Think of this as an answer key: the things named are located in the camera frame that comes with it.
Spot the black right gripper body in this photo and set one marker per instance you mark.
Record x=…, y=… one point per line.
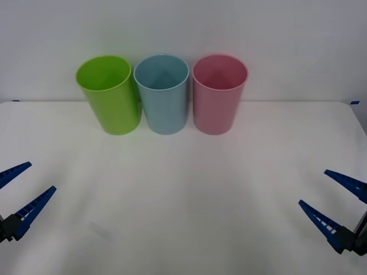
x=362, y=237

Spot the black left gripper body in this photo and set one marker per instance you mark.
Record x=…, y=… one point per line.
x=3, y=230

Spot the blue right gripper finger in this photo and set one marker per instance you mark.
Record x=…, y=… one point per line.
x=351, y=183
x=325, y=223

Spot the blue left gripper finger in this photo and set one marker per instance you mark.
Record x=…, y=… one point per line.
x=11, y=173
x=27, y=213

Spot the green plastic bin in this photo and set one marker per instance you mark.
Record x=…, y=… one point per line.
x=110, y=97

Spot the pink plastic bin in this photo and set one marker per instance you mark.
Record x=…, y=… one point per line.
x=216, y=97

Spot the pale blue plastic bin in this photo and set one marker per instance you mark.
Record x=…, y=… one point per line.
x=164, y=97

